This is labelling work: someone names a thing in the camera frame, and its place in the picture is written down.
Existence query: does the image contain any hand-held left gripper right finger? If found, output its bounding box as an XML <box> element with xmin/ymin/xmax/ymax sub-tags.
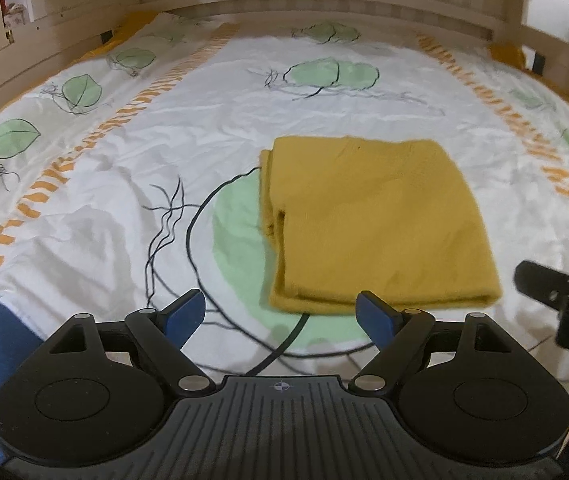
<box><xmin>348</xmin><ymin>289</ymin><xmax>519</xmax><ymax>394</ymax></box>

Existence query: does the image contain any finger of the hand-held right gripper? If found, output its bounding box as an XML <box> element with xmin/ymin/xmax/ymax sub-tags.
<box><xmin>513</xmin><ymin>260</ymin><xmax>569</xmax><ymax>312</ymax></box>

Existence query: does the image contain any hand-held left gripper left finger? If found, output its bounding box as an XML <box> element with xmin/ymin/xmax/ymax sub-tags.
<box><xmin>44</xmin><ymin>288</ymin><xmax>216</xmax><ymax>394</ymax></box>

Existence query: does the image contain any mustard yellow knit garment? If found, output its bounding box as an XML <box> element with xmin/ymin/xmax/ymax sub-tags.
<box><xmin>257</xmin><ymin>134</ymin><xmax>503</xmax><ymax>314</ymax></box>

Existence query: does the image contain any white leaf-print blanket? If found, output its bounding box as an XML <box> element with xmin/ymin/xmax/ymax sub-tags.
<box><xmin>0</xmin><ymin>10</ymin><xmax>569</xmax><ymax>431</ymax></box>

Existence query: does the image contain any mustard yellow bed sheet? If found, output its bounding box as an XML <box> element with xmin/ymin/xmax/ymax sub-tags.
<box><xmin>487</xmin><ymin>41</ymin><xmax>526</xmax><ymax>69</ymax></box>

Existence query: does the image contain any white patterned object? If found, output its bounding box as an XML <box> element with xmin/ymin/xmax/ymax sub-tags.
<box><xmin>0</xmin><ymin>0</ymin><xmax>32</xmax><ymax>31</ymax></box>

